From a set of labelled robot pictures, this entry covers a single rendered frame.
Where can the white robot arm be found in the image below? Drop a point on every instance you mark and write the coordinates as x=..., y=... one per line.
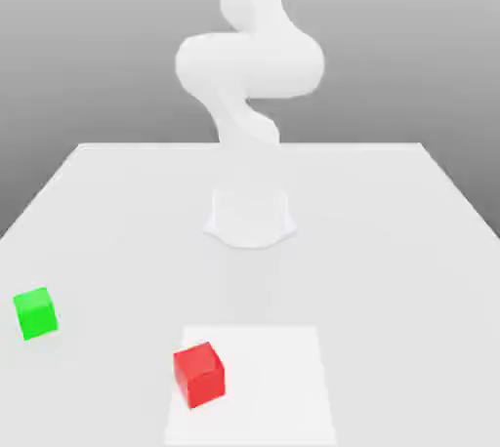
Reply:
x=250, y=64

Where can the small red cube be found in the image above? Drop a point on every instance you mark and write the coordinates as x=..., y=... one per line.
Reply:
x=200, y=376

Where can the small green cube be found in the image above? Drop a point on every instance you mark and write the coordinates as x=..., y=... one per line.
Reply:
x=36, y=314

